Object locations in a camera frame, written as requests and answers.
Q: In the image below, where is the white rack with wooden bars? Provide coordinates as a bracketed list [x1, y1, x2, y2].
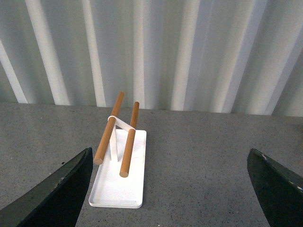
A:
[89, 92, 147, 209]

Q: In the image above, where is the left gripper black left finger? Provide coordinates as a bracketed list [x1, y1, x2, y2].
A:
[0, 148, 93, 227]

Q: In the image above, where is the white pleated curtain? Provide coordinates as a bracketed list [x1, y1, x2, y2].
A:
[0, 0, 303, 116]

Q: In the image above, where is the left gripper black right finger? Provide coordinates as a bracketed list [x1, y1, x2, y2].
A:
[247, 148, 303, 227]

